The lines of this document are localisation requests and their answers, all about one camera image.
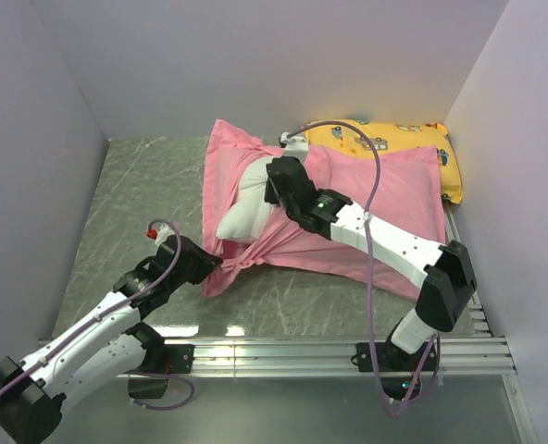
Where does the white pillow insert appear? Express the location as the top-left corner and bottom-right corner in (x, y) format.
(216, 156), (275, 244)

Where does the pink satin pillowcase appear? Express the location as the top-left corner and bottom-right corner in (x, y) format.
(202, 119), (446, 301)

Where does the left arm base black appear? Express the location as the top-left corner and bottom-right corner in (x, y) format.
(127, 343), (195, 412)

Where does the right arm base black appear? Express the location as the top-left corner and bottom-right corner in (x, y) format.
(375, 341), (442, 401)

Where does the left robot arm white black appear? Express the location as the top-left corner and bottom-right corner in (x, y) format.
(0, 235), (222, 443)

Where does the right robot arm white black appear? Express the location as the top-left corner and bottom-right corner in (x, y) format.
(265, 156), (477, 370)

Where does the yellow cartoon car pillow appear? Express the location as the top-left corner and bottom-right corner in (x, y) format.
(303, 119), (463, 204)

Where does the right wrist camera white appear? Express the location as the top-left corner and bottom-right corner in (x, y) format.
(279, 131), (309, 164)

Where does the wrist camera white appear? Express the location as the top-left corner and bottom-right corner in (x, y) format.
(279, 131), (309, 164)
(146, 223), (175, 247)

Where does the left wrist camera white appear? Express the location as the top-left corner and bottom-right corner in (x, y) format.
(146, 223), (175, 247)

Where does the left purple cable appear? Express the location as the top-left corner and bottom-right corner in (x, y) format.
(0, 217), (196, 415)

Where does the aluminium mounting rail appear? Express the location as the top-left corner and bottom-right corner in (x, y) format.
(37, 203), (542, 444)

